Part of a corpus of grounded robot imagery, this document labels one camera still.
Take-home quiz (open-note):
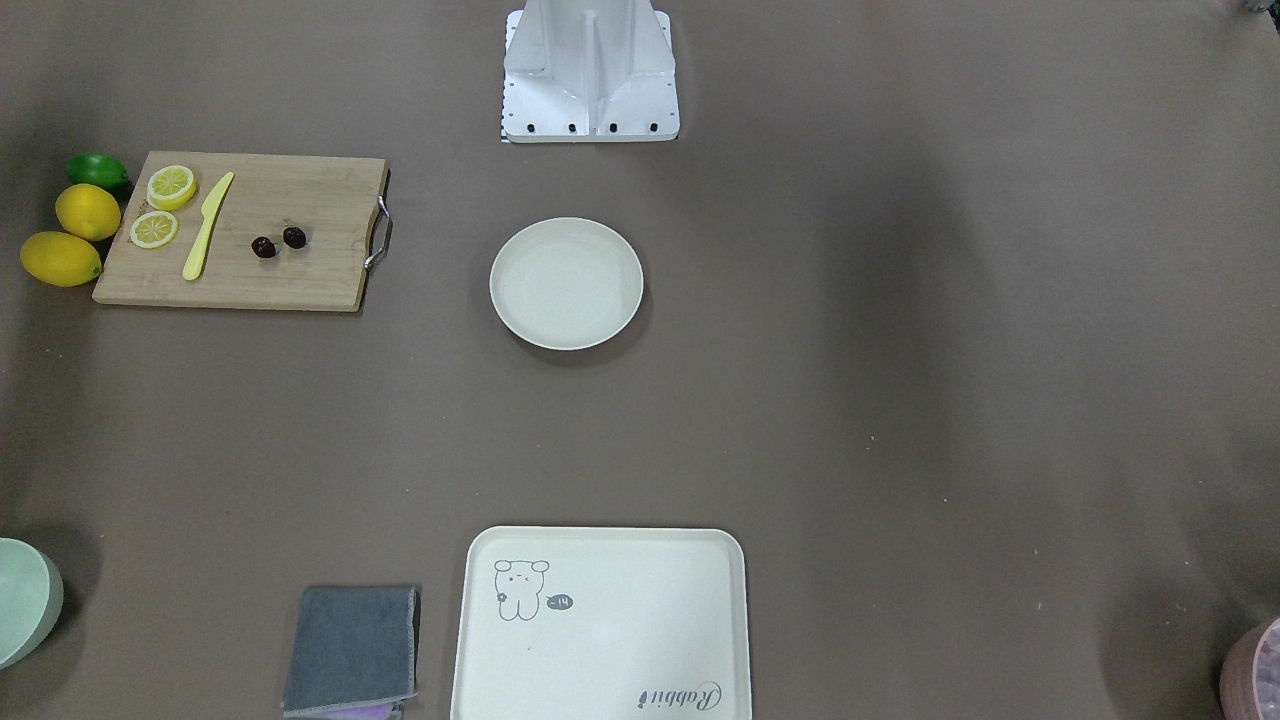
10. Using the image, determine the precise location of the white round plate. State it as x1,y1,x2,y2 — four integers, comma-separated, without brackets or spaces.
489,217,645,351

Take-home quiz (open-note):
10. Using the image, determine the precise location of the cream rabbit tray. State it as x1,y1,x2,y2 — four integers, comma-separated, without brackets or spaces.
451,527,753,719

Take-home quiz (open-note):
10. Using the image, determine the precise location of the grey folded cloth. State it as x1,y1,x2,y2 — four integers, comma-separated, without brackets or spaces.
282,585,419,719

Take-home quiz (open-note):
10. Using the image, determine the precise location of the purple cloth under grey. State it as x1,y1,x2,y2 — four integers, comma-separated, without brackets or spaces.
316,701,404,720

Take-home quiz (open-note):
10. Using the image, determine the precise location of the wooden cutting board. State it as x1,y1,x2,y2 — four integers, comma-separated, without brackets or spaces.
93,150,390,313

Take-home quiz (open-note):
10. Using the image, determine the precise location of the yellow plastic knife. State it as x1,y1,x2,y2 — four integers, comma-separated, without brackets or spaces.
180,170,236,281

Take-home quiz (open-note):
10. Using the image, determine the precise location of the thick lemon slice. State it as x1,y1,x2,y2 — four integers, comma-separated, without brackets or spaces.
146,164,198,211

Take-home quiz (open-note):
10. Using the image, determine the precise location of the thin lemon slice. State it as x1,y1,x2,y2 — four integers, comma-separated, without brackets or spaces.
129,210,180,249

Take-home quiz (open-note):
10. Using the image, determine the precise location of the upper yellow lemon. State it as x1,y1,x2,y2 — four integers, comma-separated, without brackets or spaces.
54,183,122,242

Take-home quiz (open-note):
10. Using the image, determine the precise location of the yellow lemon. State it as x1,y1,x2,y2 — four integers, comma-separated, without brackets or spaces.
54,183,122,242
20,231,102,288

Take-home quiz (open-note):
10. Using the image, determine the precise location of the green lime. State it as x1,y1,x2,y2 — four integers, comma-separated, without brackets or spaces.
65,152,132,193

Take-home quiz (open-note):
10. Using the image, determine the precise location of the lower yellow lemon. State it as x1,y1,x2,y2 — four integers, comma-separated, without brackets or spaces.
20,231,102,288

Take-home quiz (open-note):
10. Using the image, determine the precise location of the mint green bowl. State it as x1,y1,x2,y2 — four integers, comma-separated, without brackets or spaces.
1,538,64,669

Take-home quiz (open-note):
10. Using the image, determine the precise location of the pink bowl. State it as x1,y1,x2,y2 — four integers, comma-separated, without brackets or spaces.
1219,618,1279,719

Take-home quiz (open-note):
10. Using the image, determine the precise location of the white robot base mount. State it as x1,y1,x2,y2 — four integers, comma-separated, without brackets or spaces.
500,1,681,143

